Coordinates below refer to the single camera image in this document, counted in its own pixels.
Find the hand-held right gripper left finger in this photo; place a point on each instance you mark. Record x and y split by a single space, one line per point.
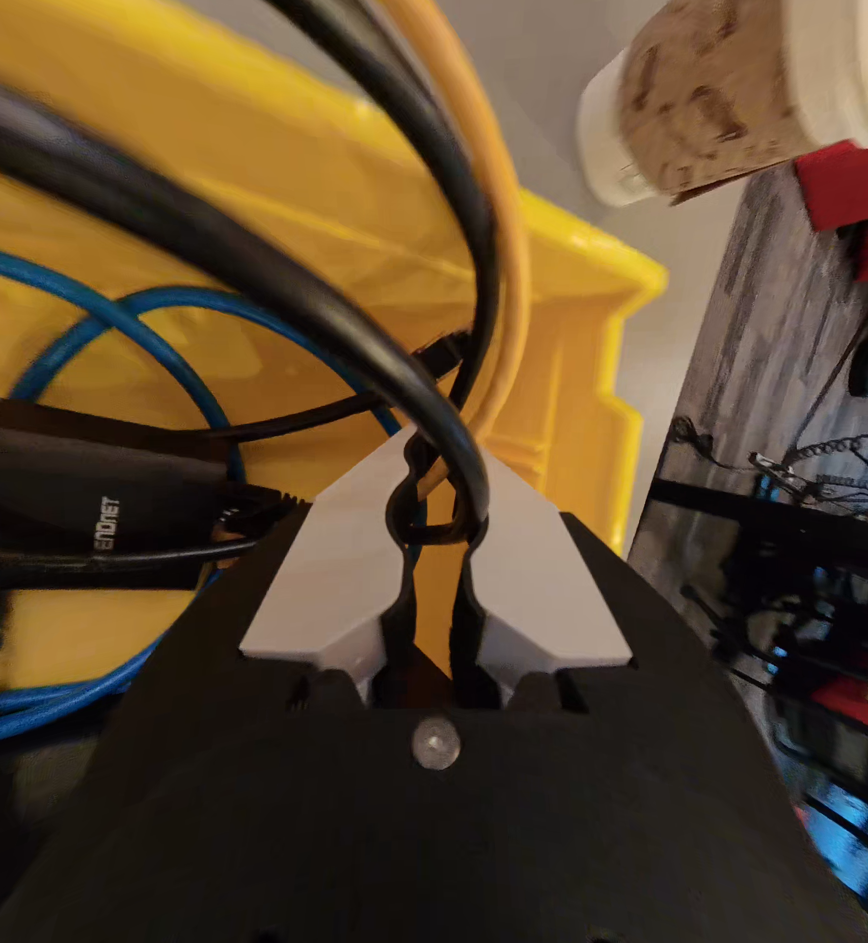
331 574

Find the black network switch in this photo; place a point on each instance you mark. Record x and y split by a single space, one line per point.
51 486

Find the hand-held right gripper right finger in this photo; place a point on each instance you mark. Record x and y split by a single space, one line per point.
544 589

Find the paper coffee cup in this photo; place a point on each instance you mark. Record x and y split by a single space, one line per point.
699 96

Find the large yellow bin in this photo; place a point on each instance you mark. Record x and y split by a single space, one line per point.
257 147

